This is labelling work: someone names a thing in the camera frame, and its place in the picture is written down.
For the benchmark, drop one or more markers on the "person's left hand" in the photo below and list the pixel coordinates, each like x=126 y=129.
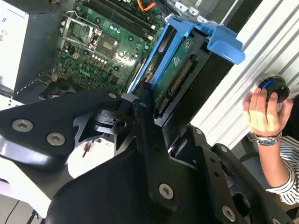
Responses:
x=264 y=116

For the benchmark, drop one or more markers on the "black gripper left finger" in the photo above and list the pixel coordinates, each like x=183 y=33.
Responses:
x=42 y=121

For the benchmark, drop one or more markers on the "hard disk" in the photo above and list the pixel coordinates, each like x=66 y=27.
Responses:
x=177 y=70

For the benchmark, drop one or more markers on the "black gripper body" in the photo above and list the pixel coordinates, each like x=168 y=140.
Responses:
x=112 y=193

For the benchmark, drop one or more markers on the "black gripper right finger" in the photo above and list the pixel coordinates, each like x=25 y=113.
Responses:
x=219 y=182

